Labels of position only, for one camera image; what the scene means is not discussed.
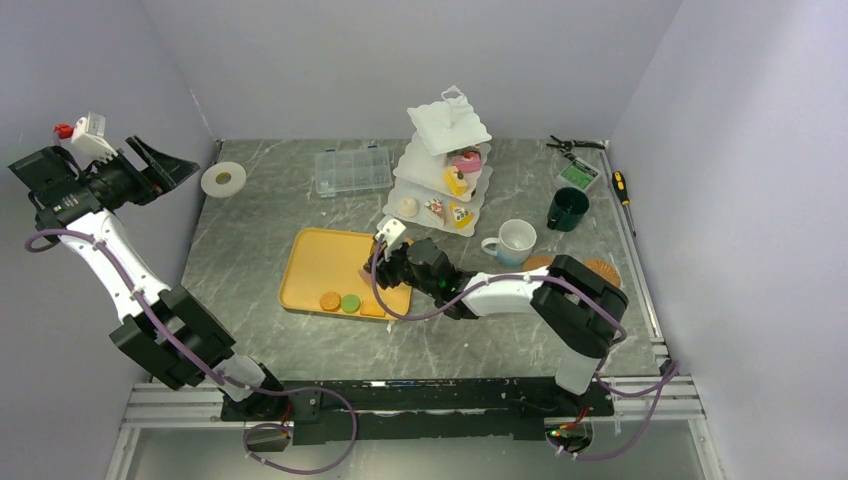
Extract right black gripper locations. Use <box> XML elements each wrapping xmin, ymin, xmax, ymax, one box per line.
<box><xmin>364</xmin><ymin>239</ymin><xmax>439</xmax><ymax>299</ymax></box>

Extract white triangle cake slice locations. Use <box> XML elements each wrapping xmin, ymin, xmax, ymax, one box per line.
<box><xmin>424</xmin><ymin>197</ymin><xmax>445</xmax><ymax>226</ymax></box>

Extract white round cupcake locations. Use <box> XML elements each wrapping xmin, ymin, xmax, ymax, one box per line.
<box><xmin>395</xmin><ymin>197</ymin><xmax>419</xmax><ymax>218</ymax></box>

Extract cream triangle cake slice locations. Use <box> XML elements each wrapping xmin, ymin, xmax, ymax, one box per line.
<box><xmin>449</xmin><ymin>203</ymin><xmax>473</xmax><ymax>229</ymax></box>

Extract green round macaron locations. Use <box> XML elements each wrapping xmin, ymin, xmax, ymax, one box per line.
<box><xmin>340</xmin><ymin>294</ymin><xmax>361</xmax><ymax>314</ymax></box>

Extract white three-tier dessert stand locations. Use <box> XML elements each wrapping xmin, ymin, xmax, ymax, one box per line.
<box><xmin>382</xmin><ymin>85</ymin><xmax>493</xmax><ymax>237</ymax></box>

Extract yellow cake piece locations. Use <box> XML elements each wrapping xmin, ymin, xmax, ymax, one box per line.
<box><xmin>443</xmin><ymin>166</ymin><xmax>468</xmax><ymax>197</ymax></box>

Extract pink cake with cherry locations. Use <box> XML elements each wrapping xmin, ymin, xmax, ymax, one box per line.
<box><xmin>452</xmin><ymin>150</ymin><xmax>483</xmax><ymax>175</ymax></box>

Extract pink handled tongs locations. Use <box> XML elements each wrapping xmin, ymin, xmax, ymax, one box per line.
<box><xmin>357</xmin><ymin>268</ymin><xmax>372</xmax><ymax>285</ymax></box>

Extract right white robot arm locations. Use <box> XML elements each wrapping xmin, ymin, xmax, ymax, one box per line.
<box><xmin>362</xmin><ymin>237</ymin><xmax>629</xmax><ymax>415</ymax></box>

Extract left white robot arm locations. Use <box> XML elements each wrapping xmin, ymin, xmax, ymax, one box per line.
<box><xmin>9</xmin><ymin>136</ymin><xmax>288</xmax><ymax>420</ymax></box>

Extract white tape roll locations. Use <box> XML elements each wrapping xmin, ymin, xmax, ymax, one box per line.
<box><xmin>200</xmin><ymin>162</ymin><xmax>247</xmax><ymax>198</ymax></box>

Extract yellow square biscuit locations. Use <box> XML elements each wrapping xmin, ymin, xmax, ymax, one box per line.
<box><xmin>359</xmin><ymin>300</ymin><xmax>386</xmax><ymax>318</ymax></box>

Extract white blue mug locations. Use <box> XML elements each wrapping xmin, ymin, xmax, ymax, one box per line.
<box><xmin>480</xmin><ymin>219</ymin><xmax>537</xmax><ymax>266</ymax></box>

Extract tan waffle round cookie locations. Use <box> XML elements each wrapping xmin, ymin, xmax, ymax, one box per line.
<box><xmin>319</xmin><ymin>291</ymin><xmax>342</xmax><ymax>312</ymax></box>

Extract yellow serving tray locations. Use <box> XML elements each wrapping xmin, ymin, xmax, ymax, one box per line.
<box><xmin>278</xmin><ymin>228</ymin><xmax>395</xmax><ymax>321</ymax></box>

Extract clear plastic compartment box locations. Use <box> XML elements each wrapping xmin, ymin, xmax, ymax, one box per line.
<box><xmin>314</xmin><ymin>145</ymin><xmax>393</xmax><ymax>198</ymax></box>

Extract dark green mug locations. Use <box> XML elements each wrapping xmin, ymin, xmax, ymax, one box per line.
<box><xmin>546</xmin><ymin>187</ymin><xmax>590</xmax><ymax>232</ymax></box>

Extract green white packet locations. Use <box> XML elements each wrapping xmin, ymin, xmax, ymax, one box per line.
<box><xmin>556</xmin><ymin>157</ymin><xmax>602</xmax><ymax>193</ymax></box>

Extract black pliers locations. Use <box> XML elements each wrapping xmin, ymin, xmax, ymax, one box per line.
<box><xmin>546</xmin><ymin>135</ymin><xmax>606</xmax><ymax>154</ymax></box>

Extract yellow black screwdriver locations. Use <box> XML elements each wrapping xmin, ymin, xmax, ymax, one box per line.
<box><xmin>612</xmin><ymin>170</ymin><xmax>637</xmax><ymax>237</ymax></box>

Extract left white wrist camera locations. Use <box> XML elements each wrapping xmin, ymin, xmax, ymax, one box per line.
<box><xmin>71</xmin><ymin>111</ymin><xmax>119</xmax><ymax>161</ymax></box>

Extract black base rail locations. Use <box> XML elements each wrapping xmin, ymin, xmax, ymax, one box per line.
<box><xmin>220</xmin><ymin>377</ymin><xmax>614</xmax><ymax>446</ymax></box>

